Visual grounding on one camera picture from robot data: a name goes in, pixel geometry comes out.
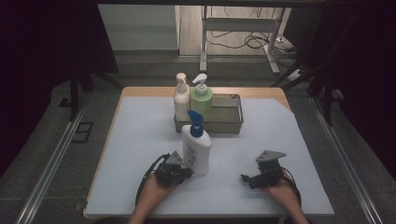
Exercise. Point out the white desk frame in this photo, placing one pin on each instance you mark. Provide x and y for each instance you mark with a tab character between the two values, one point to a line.
239	24

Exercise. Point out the white panel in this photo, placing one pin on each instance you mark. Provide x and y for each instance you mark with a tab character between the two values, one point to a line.
138	26

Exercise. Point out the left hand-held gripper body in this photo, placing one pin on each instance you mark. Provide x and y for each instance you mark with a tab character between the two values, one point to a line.
169	174

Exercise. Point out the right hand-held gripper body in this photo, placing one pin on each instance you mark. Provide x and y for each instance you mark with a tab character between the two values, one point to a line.
269	174

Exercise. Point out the person's left hand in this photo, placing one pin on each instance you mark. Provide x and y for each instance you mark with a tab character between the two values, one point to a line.
157	193

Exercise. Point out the white bottle with blue pump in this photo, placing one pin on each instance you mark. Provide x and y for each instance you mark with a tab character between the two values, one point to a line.
196	155

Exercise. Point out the green bottle with white pump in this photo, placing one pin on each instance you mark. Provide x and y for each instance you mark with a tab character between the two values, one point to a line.
201	101

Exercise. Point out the person's right hand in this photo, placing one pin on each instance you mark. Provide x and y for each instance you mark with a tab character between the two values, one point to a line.
283	193

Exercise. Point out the black metal stand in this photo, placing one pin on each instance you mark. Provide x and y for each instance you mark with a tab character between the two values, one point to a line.
74	93
327	93

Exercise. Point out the metal mesh basket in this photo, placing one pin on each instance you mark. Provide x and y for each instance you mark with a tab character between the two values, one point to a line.
225	116

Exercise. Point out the white table mat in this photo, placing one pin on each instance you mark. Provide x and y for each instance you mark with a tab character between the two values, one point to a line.
124	161

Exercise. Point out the aluminium floor rail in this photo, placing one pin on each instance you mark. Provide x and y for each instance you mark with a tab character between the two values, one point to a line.
49	171
345	161

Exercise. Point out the white pump bottle orange label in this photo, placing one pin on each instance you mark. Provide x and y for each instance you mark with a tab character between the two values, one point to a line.
181	99

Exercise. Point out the white power strip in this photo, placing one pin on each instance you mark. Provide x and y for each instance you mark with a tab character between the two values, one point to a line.
295	75

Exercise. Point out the dark curtain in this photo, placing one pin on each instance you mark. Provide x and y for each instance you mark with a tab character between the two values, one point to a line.
34	56
367	62

